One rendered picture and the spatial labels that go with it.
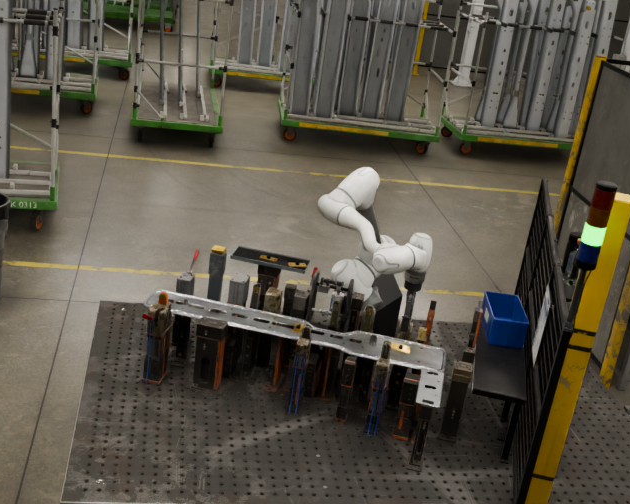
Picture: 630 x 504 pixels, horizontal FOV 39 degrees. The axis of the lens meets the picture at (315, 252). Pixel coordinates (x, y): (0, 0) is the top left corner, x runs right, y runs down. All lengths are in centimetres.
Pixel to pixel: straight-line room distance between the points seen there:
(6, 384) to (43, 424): 46
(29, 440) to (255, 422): 149
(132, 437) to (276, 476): 61
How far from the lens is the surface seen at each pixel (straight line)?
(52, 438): 492
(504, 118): 1173
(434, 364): 390
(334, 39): 1061
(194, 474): 353
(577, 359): 335
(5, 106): 751
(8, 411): 514
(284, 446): 373
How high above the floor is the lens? 283
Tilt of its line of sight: 22 degrees down
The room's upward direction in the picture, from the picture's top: 8 degrees clockwise
